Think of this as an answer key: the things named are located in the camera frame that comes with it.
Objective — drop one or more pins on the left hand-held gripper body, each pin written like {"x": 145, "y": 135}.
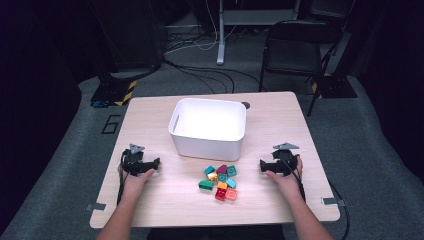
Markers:
{"x": 132, "y": 165}

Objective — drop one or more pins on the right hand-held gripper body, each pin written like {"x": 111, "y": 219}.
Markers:
{"x": 286, "y": 163}

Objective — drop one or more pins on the teal green toy block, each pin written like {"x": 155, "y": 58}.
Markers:
{"x": 222, "y": 177}
{"x": 232, "y": 170}

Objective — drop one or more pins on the salmon toy block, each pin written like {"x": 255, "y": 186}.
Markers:
{"x": 231, "y": 194}

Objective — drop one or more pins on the maroon toy block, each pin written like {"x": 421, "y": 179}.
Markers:
{"x": 222, "y": 169}

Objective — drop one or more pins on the orange toy block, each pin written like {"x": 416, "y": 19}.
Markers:
{"x": 222, "y": 185}

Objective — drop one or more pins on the white plastic bin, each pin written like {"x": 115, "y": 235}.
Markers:
{"x": 208, "y": 123}

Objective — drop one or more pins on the person's left hand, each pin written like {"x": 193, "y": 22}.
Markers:
{"x": 135, "y": 185}

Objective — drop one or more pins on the person's right hand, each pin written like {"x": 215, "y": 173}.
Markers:
{"x": 290, "y": 186}

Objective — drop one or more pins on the grey table clip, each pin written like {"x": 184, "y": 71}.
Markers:
{"x": 333, "y": 201}
{"x": 96, "y": 206}

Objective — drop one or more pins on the black round table grommet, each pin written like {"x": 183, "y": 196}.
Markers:
{"x": 245, "y": 105}

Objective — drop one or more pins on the small blue object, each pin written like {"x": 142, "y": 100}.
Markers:
{"x": 100, "y": 104}

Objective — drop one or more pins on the black yellow-striped stand base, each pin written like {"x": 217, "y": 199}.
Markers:
{"x": 336, "y": 87}
{"x": 110, "y": 91}

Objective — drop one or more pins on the black folding chair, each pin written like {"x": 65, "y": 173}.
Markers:
{"x": 295, "y": 50}

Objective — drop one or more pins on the black curtain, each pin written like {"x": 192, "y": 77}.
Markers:
{"x": 400, "y": 83}
{"x": 33, "y": 100}

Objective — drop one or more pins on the large black case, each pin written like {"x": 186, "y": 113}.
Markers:
{"x": 133, "y": 33}

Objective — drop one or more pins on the white desk frame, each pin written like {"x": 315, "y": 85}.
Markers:
{"x": 220, "y": 40}

